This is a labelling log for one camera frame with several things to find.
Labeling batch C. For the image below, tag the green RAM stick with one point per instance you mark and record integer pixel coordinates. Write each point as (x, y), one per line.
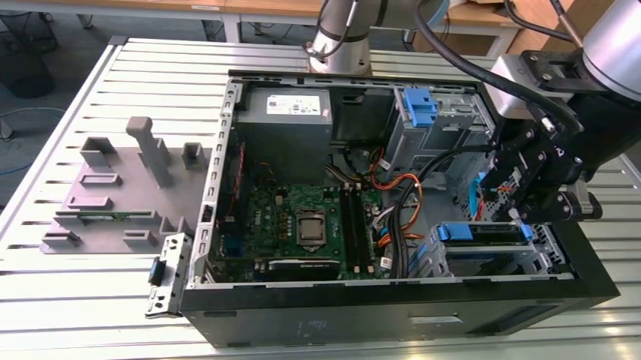
(120, 216)

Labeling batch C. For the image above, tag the black open PC case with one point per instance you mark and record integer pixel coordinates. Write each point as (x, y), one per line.
(349, 318)

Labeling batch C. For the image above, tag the metal disk bay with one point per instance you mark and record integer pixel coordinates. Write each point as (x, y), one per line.
(500, 248)

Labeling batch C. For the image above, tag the wooden desk white frame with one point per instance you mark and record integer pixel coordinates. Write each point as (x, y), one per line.
(200, 5)
(475, 18)

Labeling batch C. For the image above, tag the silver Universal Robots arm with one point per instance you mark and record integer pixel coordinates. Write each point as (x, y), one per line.
(344, 52)

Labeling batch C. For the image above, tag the black RAM slot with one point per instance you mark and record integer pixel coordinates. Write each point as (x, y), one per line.
(348, 225)
(363, 225)

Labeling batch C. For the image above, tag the green motherboard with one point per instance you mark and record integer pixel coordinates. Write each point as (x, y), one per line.
(269, 210)

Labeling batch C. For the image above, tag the grey power supply unit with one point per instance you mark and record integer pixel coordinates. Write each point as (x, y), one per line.
(280, 150)

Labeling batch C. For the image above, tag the black graphics card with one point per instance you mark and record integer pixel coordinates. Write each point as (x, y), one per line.
(300, 269)

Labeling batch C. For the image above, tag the silver CPU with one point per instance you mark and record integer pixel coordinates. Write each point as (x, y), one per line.
(311, 228)

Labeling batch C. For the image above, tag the silver box wrist camera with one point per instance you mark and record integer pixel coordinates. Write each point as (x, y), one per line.
(503, 71)

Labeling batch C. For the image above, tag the hard disk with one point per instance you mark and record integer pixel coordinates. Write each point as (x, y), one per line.
(452, 231)

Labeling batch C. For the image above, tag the grey parts rack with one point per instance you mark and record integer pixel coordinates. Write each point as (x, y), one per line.
(129, 187)

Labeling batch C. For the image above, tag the blue plastic drive latch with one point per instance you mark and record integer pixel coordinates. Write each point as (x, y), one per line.
(419, 108)

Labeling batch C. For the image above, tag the metal drive cage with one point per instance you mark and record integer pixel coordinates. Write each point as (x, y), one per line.
(450, 135)

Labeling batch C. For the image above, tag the metal CPU socket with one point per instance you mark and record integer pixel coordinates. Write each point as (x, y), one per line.
(311, 213)

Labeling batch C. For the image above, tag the wooden cabinet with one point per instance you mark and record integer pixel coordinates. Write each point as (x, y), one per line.
(535, 45)

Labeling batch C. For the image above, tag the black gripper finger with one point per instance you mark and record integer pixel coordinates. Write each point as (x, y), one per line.
(550, 195)
(515, 150)

